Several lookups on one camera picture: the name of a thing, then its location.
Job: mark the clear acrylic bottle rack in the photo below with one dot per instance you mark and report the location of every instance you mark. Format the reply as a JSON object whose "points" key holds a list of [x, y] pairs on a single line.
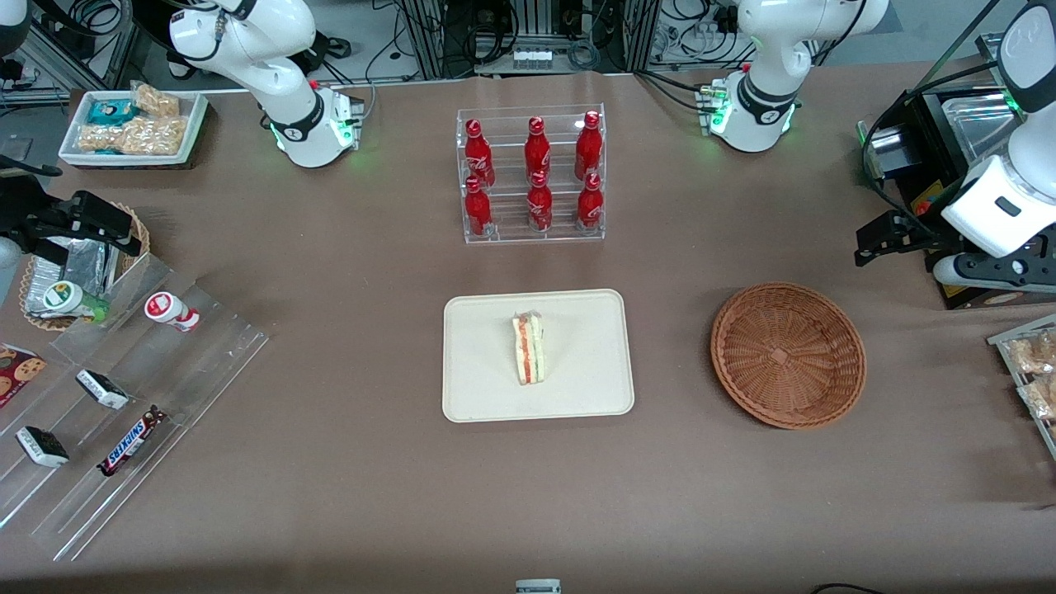
{"points": [[507, 227]]}

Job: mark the small woven basket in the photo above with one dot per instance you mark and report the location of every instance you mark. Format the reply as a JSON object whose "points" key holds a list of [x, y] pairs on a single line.
{"points": [[140, 235]]}

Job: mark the small rice cracker bag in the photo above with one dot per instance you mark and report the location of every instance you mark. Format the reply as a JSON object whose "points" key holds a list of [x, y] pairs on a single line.
{"points": [[99, 139], [157, 101]]}

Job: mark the large rice cracker bag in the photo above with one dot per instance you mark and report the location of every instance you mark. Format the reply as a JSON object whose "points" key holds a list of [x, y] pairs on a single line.
{"points": [[157, 136]]}

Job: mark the black food warmer appliance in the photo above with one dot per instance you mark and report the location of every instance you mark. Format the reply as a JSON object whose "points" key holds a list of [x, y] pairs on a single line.
{"points": [[907, 165]]}

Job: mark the white rectangular snack tray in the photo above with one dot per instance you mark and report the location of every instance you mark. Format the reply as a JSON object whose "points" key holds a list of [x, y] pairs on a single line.
{"points": [[74, 124]]}

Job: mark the white label tag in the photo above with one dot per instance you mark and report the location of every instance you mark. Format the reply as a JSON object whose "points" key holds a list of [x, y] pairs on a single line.
{"points": [[538, 586]]}

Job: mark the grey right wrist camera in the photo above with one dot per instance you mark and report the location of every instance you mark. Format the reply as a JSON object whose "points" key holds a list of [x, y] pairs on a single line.
{"points": [[7, 272]]}

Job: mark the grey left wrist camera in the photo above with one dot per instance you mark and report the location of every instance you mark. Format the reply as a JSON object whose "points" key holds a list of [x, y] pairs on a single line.
{"points": [[1002, 271]]}

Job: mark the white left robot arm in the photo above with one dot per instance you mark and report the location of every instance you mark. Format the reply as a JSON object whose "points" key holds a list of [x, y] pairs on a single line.
{"points": [[763, 78]]}

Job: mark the teal snack packet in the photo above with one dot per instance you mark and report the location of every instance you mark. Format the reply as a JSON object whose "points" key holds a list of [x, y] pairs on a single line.
{"points": [[110, 111]]}

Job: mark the triangular sandwich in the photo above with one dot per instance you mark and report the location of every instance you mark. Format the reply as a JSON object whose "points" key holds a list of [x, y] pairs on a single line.
{"points": [[530, 351]]}

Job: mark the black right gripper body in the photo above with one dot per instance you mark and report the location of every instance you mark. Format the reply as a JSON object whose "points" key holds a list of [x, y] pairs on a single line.
{"points": [[25, 216]]}

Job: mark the red label yogurt bottle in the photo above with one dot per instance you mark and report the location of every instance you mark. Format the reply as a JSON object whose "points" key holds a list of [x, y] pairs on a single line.
{"points": [[169, 310]]}

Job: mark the white power strip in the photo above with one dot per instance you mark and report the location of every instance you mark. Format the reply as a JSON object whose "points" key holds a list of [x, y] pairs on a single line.
{"points": [[533, 58]]}

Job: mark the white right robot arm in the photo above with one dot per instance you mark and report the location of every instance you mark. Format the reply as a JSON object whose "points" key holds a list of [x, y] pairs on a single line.
{"points": [[285, 82]]}

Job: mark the clear bag of pastries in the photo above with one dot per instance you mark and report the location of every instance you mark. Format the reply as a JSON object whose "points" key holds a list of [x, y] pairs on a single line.
{"points": [[1035, 353], [1041, 398]]}

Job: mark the snickers chocolate bar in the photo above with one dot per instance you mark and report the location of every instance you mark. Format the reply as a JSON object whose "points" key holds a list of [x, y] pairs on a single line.
{"points": [[132, 441]]}

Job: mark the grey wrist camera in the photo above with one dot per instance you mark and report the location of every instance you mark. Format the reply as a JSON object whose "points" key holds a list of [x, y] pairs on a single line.
{"points": [[1002, 271], [7, 272]]}

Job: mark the silver foil bag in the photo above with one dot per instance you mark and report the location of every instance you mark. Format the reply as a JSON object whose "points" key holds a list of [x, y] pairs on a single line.
{"points": [[82, 264]]}

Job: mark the aluminium frame rack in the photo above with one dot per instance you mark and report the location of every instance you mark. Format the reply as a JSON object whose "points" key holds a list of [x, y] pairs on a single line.
{"points": [[429, 41]]}

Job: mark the grey metal snack tray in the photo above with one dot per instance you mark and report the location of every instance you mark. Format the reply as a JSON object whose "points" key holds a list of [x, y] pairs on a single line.
{"points": [[1002, 340]]}

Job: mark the black white snack bar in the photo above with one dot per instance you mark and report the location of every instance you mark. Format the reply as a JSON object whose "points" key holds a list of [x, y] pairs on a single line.
{"points": [[101, 389], [41, 446]]}

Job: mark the steel food pan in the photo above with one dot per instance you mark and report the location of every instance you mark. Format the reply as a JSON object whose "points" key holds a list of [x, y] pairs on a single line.
{"points": [[982, 124]]}

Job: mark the beige plastic tray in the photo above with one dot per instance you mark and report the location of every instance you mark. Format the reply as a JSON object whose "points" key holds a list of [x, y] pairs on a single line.
{"points": [[478, 363]]}

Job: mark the clear acrylic stepped stand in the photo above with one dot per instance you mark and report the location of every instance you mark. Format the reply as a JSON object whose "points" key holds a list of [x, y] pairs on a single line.
{"points": [[165, 388]]}

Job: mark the red cola bottle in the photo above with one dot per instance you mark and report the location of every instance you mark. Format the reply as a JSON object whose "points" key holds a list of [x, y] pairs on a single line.
{"points": [[478, 210], [537, 153], [590, 205], [478, 157], [539, 206], [588, 148]]}

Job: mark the brown wicker basket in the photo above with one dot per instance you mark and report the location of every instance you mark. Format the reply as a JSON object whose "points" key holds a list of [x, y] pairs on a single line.
{"points": [[788, 355]]}

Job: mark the green label yogurt bottle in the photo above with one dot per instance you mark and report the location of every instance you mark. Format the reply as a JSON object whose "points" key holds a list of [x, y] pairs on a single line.
{"points": [[70, 299]]}

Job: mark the chocolate chip cookie pack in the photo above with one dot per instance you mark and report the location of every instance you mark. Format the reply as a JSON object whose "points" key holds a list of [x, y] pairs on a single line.
{"points": [[18, 371]]}

